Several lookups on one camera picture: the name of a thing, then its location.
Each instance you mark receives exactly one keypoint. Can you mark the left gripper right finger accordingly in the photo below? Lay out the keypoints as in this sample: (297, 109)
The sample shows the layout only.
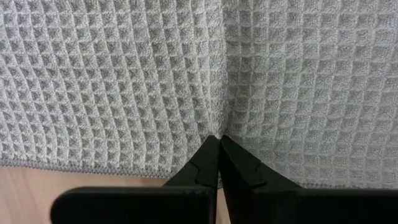
(264, 202)

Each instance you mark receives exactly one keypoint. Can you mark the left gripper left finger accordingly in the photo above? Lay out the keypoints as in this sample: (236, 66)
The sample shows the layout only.
(186, 202)

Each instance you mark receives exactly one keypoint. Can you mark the grey waffle microfiber towel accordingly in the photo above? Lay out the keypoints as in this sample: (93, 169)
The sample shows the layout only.
(124, 77)

